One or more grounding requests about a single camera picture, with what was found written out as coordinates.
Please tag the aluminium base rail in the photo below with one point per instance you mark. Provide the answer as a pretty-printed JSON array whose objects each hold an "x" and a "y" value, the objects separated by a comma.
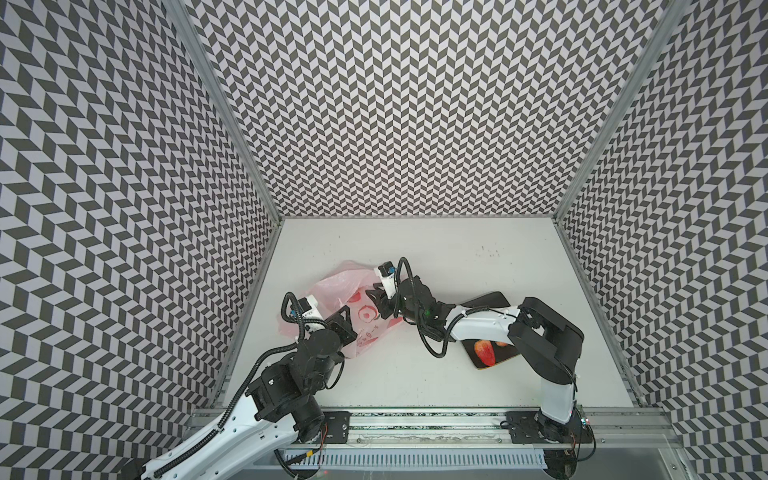
[{"x": 614, "y": 427}]

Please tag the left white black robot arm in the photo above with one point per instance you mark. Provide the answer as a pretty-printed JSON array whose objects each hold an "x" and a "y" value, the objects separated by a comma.
[{"x": 275, "y": 409}]

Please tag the pink plastic bag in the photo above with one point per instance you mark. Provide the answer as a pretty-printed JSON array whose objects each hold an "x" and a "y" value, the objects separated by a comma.
[{"x": 347, "y": 285}]

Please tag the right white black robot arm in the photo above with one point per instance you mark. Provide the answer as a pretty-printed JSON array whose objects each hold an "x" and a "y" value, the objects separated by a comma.
[{"x": 549, "y": 343}]

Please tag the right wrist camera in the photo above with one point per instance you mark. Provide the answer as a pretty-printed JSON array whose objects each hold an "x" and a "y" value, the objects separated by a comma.
[{"x": 386, "y": 273}]

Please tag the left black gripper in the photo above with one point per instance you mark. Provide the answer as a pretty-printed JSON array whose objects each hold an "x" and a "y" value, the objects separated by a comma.
[{"x": 342, "y": 326}]

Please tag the black square plate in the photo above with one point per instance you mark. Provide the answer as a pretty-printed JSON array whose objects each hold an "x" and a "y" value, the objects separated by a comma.
[{"x": 504, "y": 350}]

